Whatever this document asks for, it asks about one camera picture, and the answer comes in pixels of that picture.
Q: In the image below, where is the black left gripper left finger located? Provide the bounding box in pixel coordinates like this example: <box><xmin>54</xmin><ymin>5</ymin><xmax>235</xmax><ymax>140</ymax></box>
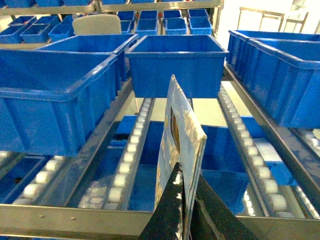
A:
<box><xmin>138</xmin><ymin>162</ymin><xmax>184</xmax><ymax>240</ymax></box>

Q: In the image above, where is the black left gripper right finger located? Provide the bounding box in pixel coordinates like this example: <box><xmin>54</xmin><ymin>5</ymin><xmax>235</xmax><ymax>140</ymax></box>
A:
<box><xmin>191</xmin><ymin>175</ymin><xmax>258</xmax><ymax>240</ymax></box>

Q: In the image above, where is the flower gift bag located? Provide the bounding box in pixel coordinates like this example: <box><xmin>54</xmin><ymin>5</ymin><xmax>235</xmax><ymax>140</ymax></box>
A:
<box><xmin>154</xmin><ymin>75</ymin><xmax>207</xmax><ymax>240</ymax></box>

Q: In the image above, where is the white roller conveyor track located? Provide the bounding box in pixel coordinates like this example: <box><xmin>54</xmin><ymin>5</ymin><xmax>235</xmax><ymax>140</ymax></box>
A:
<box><xmin>103</xmin><ymin>98</ymin><xmax>155</xmax><ymax>211</ymax></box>

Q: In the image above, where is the blue bin centre rack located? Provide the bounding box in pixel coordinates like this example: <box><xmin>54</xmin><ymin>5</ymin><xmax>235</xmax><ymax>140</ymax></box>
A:
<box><xmin>125</xmin><ymin>34</ymin><xmax>229</xmax><ymax>99</ymax></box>

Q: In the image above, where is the large blue plastic bin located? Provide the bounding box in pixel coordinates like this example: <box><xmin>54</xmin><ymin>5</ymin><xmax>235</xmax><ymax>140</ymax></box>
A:
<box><xmin>246</xmin><ymin>37</ymin><xmax>320</xmax><ymax>130</ymax></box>

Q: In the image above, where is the blue bin on left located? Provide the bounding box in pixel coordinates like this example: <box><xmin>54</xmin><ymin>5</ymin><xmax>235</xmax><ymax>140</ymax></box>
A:
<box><xmin>0</xmin><ymin>49</ymin><xmax>117</xmax><ymax>157</ymax></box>

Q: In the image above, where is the beige chair back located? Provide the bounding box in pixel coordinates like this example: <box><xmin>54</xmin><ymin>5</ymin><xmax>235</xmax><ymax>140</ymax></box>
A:
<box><xmin>72</xmin><ymin>14</ymin><xmax>122</xmax><ymax>36</ymax></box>

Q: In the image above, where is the steel rack front rail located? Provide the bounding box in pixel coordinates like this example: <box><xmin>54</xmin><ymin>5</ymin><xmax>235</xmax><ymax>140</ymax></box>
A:
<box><xmin>0</xmin><ymin>204</ymin><xmax>320</xmax><ymax>240</ymax></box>

